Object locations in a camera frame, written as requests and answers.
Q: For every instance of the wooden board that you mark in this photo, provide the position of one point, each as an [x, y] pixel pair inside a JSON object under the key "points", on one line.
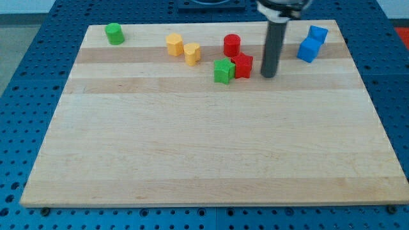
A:
{"points": [[136, 127]]}

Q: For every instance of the blue cube block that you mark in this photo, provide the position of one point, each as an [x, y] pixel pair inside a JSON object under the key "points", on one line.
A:
{"points": [[309, 49]]}

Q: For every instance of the blue pentagon block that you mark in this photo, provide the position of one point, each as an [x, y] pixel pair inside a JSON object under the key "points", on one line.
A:
{"points": [[318, 33]]}

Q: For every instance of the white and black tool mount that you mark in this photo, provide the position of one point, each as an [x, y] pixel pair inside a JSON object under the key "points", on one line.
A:
{"points": [[281, 11]]}

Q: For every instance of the yellow hexagon block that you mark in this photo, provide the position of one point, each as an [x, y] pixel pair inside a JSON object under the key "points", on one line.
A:
{"points": [[174, 42]]}

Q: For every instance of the red star block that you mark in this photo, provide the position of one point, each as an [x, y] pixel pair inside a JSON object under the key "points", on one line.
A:
{"points": [[243, 65]]}

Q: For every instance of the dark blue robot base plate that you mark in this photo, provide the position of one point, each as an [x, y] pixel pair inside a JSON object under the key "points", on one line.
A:
{"points": [[212, 5]]}

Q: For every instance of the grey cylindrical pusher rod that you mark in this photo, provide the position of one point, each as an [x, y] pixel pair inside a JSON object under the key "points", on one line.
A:
{"points": [[272, 50]]}

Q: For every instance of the green cylinder block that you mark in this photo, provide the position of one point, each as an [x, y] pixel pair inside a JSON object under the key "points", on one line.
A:
{"points": [[114, 33]]}

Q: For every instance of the red cylinder block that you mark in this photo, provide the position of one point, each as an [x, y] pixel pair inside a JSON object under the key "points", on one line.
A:
{"points": [[232, 44]]}

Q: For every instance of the green star block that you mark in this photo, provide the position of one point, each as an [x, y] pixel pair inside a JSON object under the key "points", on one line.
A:
{"points": [[223, 71]]}

